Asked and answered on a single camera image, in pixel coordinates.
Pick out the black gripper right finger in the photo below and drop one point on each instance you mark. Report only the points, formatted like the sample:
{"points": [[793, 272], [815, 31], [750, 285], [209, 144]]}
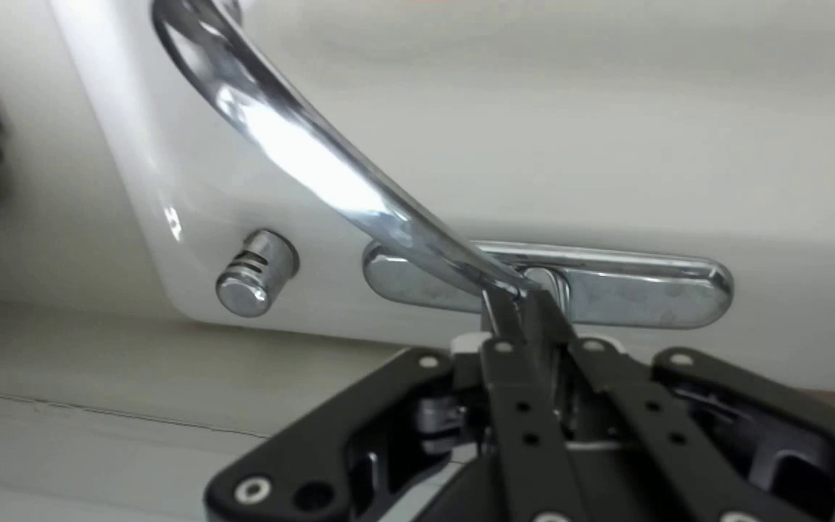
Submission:
{"points": [[724, 443]]}

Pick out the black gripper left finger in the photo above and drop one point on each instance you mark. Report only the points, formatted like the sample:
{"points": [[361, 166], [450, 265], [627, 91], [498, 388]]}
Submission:
{"points": [[356, 456]]}

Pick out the chrome faucet spout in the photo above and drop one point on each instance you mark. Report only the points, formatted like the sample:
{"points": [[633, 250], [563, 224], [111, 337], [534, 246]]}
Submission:
{"points": [[241, 86]]}

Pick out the chrome sink hole cap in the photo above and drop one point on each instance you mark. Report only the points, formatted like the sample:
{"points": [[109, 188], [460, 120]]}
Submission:
{"points": [[256, 275]]}

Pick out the white ceramic sink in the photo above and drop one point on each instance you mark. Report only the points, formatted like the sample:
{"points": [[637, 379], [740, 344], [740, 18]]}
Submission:
{"points": [[669, 126]]}

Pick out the chrome faucet base plate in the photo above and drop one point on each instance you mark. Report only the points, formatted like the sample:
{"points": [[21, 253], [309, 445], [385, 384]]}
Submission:
{"points": [[614, 288]]}

